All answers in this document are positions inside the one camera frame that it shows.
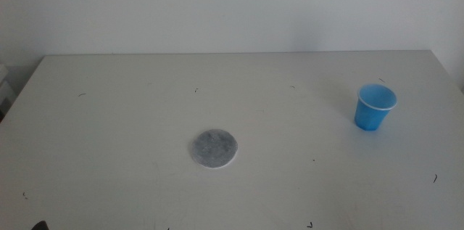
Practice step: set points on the blue plastic cup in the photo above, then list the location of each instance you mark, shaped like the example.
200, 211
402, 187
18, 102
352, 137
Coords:
372, 114

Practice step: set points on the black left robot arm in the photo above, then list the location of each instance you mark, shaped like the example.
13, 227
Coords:
40, 226

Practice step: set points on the grey round cup mat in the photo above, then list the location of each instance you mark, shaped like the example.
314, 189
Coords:
214, 148

